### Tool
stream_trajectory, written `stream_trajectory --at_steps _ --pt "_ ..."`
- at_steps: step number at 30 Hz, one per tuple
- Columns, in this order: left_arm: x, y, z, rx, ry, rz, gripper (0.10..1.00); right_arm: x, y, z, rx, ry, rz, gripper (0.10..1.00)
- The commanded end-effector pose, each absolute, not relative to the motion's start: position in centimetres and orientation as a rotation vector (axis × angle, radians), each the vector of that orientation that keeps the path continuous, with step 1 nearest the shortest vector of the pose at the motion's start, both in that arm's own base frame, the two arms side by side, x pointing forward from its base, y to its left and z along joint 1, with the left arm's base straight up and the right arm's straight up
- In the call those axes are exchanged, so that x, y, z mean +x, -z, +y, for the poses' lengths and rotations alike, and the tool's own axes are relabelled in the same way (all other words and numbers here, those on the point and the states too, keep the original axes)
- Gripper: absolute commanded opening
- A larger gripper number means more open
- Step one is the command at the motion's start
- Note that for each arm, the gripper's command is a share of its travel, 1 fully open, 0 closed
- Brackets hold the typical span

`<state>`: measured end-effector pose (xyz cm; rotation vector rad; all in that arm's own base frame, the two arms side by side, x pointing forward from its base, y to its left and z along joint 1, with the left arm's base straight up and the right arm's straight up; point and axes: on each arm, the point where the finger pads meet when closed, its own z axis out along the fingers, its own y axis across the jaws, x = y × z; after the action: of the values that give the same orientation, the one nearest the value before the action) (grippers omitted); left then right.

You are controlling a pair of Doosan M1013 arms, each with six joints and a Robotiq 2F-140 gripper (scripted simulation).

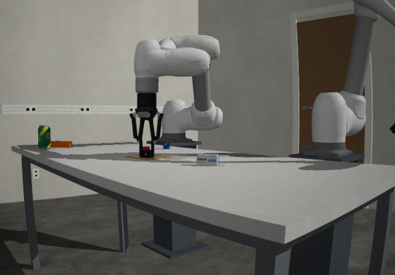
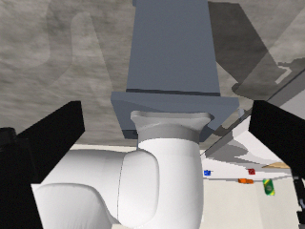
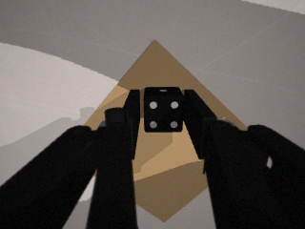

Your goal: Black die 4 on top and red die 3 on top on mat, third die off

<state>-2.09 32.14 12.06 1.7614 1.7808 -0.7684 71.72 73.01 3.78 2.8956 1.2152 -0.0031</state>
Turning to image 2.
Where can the green soda can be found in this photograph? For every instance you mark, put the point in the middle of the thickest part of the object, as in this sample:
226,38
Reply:
268,187

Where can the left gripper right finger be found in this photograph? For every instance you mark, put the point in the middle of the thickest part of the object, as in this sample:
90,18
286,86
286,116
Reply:
281,132

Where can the orange multimeter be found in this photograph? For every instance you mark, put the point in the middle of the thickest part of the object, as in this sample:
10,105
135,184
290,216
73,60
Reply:
250,181

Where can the blue die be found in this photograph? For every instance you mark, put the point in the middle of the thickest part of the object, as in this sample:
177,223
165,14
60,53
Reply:
207,173

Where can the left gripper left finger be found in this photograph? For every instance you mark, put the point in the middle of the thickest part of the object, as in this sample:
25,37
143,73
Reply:
28,158

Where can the tan flat mat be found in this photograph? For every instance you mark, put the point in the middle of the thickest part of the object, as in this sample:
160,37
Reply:
280,165

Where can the red die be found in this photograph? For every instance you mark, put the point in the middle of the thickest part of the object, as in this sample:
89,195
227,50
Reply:
251,171

